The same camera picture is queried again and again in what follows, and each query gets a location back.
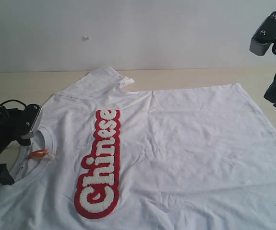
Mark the white t-shirt red Chinese lettering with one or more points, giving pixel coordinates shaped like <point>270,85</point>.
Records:
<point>189,159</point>

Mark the orange ribbon size tag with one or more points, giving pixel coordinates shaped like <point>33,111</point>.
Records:
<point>42,154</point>

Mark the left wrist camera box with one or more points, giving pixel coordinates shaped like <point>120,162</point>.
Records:
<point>29,121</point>

